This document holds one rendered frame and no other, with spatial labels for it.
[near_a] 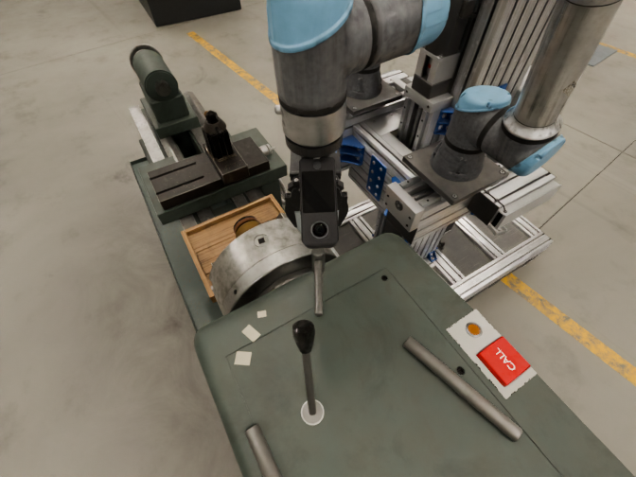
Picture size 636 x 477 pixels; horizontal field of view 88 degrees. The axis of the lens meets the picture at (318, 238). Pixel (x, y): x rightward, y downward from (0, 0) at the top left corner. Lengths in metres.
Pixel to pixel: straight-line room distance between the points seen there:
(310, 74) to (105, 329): 2.10
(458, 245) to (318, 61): 1.89
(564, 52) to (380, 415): 0.67
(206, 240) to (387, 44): 0.98
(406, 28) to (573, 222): 2.67
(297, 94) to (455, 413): 0.51
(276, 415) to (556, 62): 0.76
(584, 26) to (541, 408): 0.60
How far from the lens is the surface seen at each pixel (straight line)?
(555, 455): 0.67
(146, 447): 2.00
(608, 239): 3.02
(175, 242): 1.72
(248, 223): 0.92
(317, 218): 0.40
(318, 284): 0.50
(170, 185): 1.33
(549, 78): 0.79
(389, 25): 0.37
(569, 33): 0.74
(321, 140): 0.38
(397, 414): 0.59
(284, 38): 0.33
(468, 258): 2.11
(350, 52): 0.35
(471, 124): 0.94
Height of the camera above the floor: 1.83
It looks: 54 degrees down
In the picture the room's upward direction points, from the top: straight up
